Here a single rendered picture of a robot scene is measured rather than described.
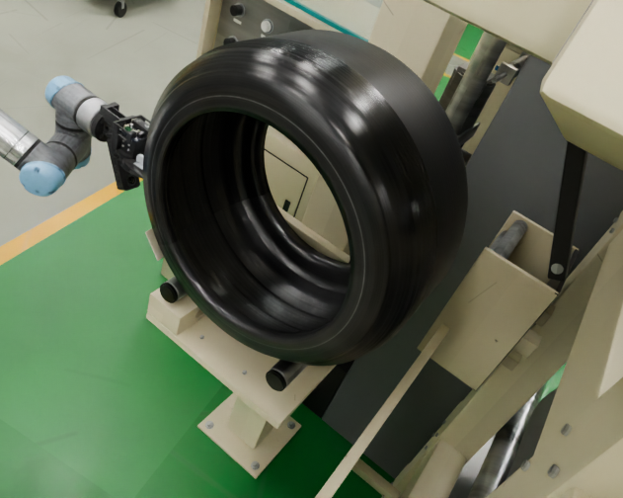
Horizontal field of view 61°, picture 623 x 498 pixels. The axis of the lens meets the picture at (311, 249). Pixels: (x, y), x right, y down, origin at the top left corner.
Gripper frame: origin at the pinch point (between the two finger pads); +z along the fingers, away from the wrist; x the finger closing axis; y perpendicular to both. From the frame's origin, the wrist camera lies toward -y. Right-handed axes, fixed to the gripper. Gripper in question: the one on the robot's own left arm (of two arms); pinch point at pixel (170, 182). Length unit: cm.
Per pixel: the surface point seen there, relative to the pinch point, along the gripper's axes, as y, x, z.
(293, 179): -23, 60, -3
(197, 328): -24.3, -5.3, 19.0
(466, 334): -3, 20, 64
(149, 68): -106, 189, -199
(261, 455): -103, 28, 36
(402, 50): 37, 26, 25
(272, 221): -5.3, 15.4, 17.1
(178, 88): 27.2, -10.8, 7.5
